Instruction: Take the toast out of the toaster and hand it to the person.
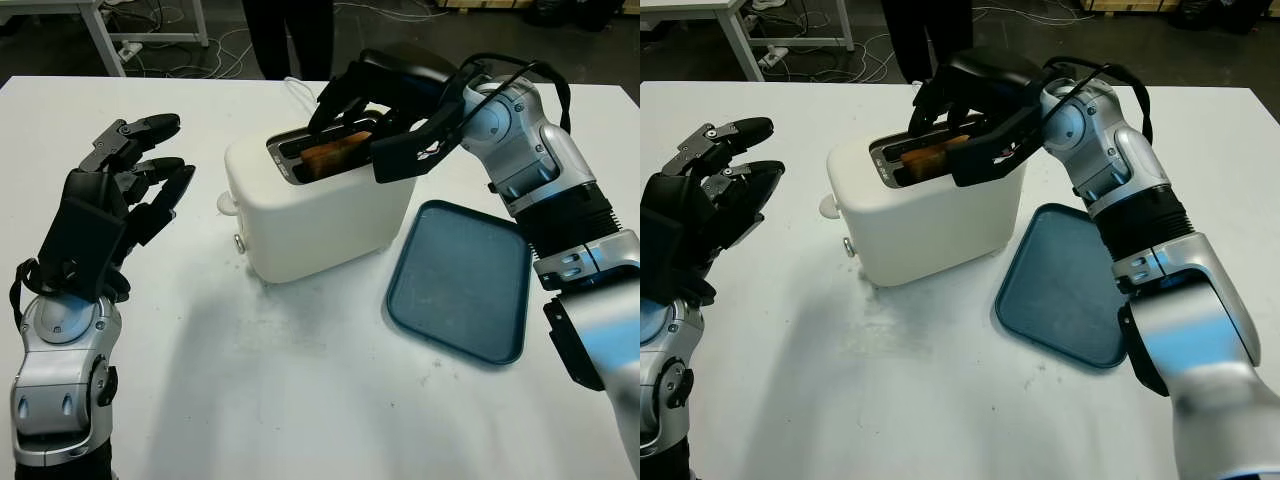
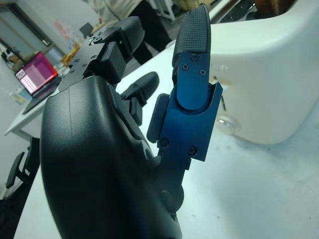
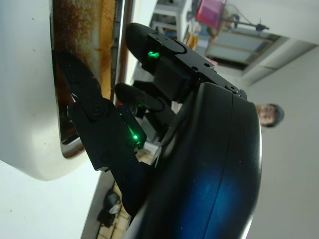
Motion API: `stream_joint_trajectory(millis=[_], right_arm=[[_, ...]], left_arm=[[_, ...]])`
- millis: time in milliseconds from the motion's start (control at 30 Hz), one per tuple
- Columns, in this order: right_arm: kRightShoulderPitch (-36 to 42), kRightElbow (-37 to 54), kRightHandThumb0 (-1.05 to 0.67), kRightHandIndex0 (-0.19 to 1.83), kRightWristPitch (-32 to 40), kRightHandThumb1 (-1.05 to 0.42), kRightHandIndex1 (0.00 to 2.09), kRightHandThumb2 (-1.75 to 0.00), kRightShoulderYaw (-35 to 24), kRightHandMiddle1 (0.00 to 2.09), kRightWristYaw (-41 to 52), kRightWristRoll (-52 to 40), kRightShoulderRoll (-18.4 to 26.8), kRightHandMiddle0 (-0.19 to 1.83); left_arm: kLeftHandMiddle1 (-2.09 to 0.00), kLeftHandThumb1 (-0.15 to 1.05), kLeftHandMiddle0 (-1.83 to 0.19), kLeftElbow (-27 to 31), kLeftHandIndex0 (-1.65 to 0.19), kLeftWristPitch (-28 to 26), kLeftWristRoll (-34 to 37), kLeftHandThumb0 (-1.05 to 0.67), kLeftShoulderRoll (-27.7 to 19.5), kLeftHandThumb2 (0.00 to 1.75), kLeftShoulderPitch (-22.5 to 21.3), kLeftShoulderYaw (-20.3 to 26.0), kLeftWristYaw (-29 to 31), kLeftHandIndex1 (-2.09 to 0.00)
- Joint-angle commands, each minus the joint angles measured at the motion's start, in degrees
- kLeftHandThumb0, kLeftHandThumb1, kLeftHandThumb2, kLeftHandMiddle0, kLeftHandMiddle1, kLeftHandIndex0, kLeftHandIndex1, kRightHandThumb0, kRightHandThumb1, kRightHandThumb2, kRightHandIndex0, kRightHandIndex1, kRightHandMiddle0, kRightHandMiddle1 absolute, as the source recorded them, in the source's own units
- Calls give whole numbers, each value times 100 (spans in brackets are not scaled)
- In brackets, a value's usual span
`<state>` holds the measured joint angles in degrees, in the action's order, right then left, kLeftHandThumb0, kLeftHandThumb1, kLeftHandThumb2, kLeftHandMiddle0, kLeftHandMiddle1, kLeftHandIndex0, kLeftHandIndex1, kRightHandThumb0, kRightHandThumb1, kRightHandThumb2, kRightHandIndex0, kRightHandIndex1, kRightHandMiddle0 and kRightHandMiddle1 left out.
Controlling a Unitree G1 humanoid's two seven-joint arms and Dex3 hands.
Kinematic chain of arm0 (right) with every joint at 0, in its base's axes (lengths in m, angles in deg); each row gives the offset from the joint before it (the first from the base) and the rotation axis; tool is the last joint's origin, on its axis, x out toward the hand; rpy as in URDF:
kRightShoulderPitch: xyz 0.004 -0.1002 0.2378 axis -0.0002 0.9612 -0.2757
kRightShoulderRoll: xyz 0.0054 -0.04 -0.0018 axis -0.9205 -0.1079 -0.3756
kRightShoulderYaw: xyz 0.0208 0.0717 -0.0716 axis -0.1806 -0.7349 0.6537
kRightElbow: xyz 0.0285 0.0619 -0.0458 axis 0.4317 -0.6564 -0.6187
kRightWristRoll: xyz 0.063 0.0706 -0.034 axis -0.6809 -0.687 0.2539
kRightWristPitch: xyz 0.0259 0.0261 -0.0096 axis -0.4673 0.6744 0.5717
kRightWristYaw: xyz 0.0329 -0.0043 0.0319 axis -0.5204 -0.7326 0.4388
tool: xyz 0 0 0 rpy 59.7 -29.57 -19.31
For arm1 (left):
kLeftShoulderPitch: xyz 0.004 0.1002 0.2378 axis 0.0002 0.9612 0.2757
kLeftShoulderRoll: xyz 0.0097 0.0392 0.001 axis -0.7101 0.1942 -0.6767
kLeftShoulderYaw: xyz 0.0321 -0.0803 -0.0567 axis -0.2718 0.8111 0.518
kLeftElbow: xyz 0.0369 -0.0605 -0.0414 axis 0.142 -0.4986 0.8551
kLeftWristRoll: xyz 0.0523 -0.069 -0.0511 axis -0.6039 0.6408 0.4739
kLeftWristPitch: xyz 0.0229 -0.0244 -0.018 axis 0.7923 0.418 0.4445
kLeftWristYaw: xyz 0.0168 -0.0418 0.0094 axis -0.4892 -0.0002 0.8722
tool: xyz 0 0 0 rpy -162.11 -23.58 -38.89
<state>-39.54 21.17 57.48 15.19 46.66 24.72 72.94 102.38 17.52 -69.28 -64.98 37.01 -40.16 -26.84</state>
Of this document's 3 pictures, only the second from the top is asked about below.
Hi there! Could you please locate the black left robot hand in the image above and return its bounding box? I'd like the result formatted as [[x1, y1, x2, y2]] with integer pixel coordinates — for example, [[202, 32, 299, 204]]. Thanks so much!
[[39, 3, 223, 239]]

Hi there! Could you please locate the person in black trousers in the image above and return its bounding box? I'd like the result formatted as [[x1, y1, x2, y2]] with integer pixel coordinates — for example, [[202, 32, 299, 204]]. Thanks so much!
[[89, 0, 176, 66]]

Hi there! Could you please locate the white two-slot toaster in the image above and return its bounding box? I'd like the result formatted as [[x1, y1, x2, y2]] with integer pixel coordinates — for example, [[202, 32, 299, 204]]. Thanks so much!
[[163, 0, 319, 145]]

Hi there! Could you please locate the black office chair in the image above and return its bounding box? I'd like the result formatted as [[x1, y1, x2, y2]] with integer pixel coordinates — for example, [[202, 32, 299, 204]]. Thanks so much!
[[4, 136, 41, 200]]

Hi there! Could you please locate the white desk with laptop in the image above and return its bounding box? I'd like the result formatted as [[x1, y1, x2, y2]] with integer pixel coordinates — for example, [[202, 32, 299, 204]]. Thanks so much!
[[4, 74, 63, 141]]

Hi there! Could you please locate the open laptop pink screen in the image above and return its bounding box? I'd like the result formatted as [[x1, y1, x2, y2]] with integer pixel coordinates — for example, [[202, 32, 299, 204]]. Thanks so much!
[[14, 51, 63, 98]]

